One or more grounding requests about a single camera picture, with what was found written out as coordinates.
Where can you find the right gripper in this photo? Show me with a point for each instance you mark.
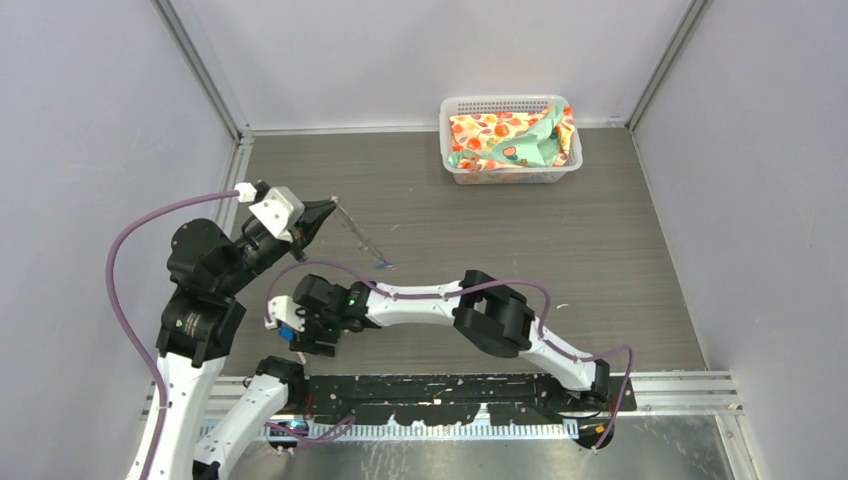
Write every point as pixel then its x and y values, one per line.
pixel 307 340

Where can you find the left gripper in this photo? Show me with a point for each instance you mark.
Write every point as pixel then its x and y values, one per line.
pixel 307 227

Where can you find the large metal keyring disc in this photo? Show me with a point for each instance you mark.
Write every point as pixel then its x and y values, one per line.
pixel 365 244

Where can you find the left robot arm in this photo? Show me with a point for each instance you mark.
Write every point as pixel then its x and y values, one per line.
pixel 198 326

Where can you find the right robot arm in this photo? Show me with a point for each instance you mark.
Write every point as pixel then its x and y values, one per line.
pixel 494 317

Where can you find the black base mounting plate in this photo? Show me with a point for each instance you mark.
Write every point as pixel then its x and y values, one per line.
pixel 443 400

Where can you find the white plastic basket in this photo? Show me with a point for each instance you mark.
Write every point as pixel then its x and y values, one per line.
pixel 493 104

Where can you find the floral patterned cloth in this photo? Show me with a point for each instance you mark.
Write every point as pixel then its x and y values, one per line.
pixel 510 139

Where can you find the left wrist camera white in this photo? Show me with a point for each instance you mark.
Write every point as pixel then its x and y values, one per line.
pixel 277 208

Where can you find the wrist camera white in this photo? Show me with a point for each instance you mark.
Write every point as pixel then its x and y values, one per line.
pixel 277 208
pixel 282 312

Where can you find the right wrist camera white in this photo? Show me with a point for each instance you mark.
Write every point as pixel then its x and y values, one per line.
pixel 282 312

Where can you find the aluminium frame rail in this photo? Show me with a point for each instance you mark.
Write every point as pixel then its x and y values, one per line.
pixel 665 394

